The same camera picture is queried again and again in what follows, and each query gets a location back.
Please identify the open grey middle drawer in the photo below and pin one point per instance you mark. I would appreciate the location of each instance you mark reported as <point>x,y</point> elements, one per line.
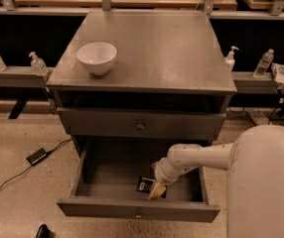
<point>106,179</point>

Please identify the clear pump bottle right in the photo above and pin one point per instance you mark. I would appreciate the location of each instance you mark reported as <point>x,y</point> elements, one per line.
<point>229,59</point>

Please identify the blue rxbar blueberry wrapper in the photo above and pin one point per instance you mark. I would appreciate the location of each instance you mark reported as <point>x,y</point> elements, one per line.
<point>144,184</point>

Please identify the grey wooden drawer cabinet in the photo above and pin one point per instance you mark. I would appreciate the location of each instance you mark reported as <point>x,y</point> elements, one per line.
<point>166,61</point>

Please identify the crumpled white packet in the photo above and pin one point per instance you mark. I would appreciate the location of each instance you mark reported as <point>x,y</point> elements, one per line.
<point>278,72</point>

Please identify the black power adapter brick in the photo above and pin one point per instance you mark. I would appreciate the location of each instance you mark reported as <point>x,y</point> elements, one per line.
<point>37,157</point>

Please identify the black object bottom edge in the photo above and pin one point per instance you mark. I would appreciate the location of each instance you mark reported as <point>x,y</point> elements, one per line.
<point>43,232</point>

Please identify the closed grey top drawer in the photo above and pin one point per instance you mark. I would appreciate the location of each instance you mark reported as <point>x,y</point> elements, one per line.
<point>142,124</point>

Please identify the clear plastic water bottle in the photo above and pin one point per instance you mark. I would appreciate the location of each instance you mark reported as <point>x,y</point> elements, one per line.
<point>263,64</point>

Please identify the white ceramic bowl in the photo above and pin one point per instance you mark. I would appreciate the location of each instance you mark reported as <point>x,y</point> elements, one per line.
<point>97,58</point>

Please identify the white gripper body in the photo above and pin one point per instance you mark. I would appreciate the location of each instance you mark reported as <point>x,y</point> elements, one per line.
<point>162,176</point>

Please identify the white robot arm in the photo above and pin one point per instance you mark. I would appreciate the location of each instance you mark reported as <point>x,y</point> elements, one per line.
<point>254,165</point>

